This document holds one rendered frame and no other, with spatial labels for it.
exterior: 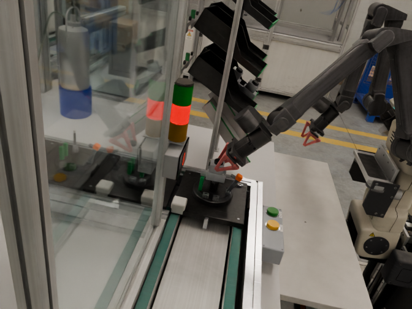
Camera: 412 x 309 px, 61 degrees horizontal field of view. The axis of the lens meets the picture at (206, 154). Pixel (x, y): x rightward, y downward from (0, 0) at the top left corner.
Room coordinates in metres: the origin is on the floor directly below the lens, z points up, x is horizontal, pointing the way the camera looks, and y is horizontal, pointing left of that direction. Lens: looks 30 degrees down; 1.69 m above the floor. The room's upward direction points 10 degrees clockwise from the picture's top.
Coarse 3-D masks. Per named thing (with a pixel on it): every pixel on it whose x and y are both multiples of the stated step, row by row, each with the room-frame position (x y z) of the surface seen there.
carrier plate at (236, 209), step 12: (192, 180) 1.05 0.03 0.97; (228, 180) 1.10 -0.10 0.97; (180, 192) 0.97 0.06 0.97; (192, 192) 0.98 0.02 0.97; (240, 192) 1.04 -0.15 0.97; (192, 204) 0.92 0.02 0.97; (228, 204) 0.95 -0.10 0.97; (240, 204) 0.96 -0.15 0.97; (192, 216) 0.87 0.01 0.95; (204, 216) 0.87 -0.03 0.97; (216, 216) 0.88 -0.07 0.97; (228, 216) 0.89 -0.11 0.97; (240, 216) 0.90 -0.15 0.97; (240, 228) 0.86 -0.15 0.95
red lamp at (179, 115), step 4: (172, 104) 0.79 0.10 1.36; (172, 108) 0.79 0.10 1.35; (176, 108) 0.79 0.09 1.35; (180, 108) 0.78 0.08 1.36; (184, 108) 0.79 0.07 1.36; (188, 108) 0.80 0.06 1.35; (172, 112) 0.79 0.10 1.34; (176, 112) 0.78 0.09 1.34; (180, 112) 0.78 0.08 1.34; (184, 112) 0.79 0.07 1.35; (188, 112) 0.80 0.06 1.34; (172, 116) 0.79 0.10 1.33; (176, 116) 0.78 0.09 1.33; (180, 116) 0.78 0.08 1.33; (184, 116) 0.79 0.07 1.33; (188, 116) 0.80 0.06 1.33; (172, 120) 0.79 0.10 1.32; (176, 120) 0.78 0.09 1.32; (180, 120) 0.79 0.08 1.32; (184, 120) 0.79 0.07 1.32; (188, 120) 0.81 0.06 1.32; (180, 124) 0.79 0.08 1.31
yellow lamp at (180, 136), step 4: (172, 124) 0.79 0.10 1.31; (176, 124) 0.79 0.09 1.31; (184, 124) 0.79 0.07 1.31; (172, 128) 0.79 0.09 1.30; (176, 128) 0.78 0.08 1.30; (180, 128) 0.79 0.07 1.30; (184, 128) 0.79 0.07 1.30; (172, 132) 0.79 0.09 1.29; (176, 132) 0.78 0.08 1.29; (180, 132) 0.79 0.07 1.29; (184, 132) 0.79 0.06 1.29; (168, 136) 0.79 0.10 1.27; (172, 136) 0.79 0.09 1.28; (176, 136) 0.78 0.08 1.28; (180, 136) 0.79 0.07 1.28; (184, 136) 0.79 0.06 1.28; (172, 140) 0.78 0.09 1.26; (176, 140) 0.78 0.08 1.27; (180, 140) 0.79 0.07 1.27; (184, 140) 0.80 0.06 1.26
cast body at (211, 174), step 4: (212, 160) 1.00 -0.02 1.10; (216, 160) 0.99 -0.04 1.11; (212, 164) 0.97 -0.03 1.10; (208, 168) 0.99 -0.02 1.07; (212, 168) 0.97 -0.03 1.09; (204, 172) 0.99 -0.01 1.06; (208, 172) 0.97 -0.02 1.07; (212, 172) 0.97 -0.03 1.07; (216, 172) 0.97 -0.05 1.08; (220, 172) 0.97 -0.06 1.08; (224, 172) 0.99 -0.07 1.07; (204, 176) 0.99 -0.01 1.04; (208, 176) 0.97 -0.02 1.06; (212, 176) 0.97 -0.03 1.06; (216, 176) 0.97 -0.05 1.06; (220, 176) 0.97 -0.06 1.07; (224, 176) 0.97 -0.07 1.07; (212, 180) 0.97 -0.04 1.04; (216, 180) 0.97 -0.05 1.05; (220, 180) 0.97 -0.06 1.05; (224, 180) 0.97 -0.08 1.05
